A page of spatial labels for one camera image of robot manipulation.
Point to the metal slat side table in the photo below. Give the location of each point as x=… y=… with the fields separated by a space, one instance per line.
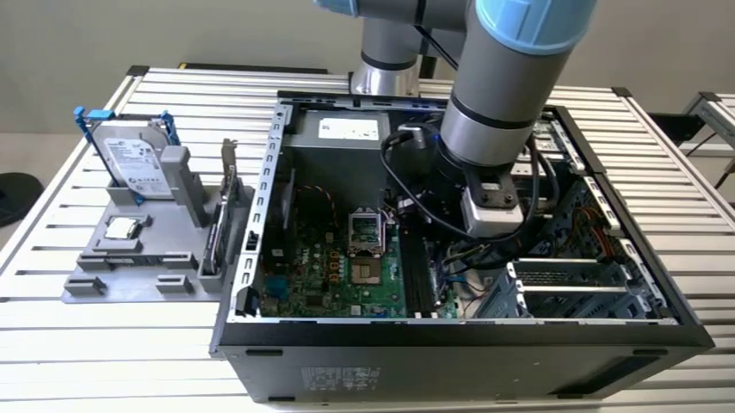
x=715 y=112

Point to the black PC case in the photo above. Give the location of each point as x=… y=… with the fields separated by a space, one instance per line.
x=402 y=370

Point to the grey metal disk bay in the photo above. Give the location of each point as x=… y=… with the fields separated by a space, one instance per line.
x=574 y=275

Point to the grey parts rack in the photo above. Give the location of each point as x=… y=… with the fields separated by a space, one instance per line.
x=173 y=232

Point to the CPU socket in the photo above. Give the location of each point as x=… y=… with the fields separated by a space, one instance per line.
x=366 y=272

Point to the hard disk in blue carrier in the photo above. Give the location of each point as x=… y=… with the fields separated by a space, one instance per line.
x=133 y=159

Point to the black round base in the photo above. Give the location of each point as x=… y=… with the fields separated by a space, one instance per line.
x=18 y=198

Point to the grey power supply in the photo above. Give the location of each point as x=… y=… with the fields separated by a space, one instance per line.
x=339 y=172

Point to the blue expansion slot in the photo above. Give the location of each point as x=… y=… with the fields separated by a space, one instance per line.
x=277 y=287

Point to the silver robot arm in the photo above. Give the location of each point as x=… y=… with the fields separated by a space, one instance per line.
x=506 y=86

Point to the green motherboard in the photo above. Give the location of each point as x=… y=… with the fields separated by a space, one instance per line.
x=374 y=297

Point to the black box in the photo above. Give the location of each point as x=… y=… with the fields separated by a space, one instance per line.
x=678 y=127

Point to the graphics card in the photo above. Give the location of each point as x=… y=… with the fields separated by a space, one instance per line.
x=214 y=241

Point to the black RAM slot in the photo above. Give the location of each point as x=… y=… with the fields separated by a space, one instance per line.
x=415 y=275
x=409 y=275
x=423 y=275

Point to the silver CPU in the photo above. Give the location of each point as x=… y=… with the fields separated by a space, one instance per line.
x=122 y=228

